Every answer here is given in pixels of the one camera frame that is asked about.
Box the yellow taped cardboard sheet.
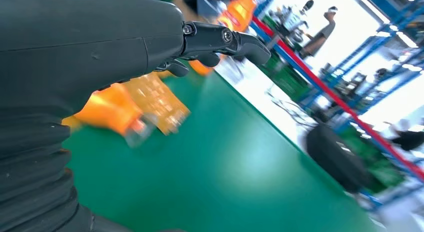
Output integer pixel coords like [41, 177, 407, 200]
[124, 70, 192, 137]

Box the brown cardboard box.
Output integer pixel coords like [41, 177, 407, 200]
[172, 0, 213, 24]

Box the white desk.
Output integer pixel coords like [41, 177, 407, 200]
[213, 54, 375, 192]

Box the green plastic crate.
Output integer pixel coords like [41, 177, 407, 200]
[337, 124, 405, 192]
[261, 51, 311, 102]

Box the black headed humanoid robot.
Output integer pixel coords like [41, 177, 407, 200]
[271, 0, 316, 33]
[344, 67, 390, 92]

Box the person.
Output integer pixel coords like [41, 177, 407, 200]
[299, 5, 339, 59]
[389, 119, 424, 152]

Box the black carrying case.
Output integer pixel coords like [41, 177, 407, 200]
[305, 123, 372, 194]

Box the blue metal shelving rack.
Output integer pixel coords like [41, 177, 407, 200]
[248, 0, 424, 212]

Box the black cable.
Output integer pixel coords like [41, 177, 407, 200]
[264, 88, 319, 132]

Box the red metal post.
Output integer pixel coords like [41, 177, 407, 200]
[251, 15, 424, 182]

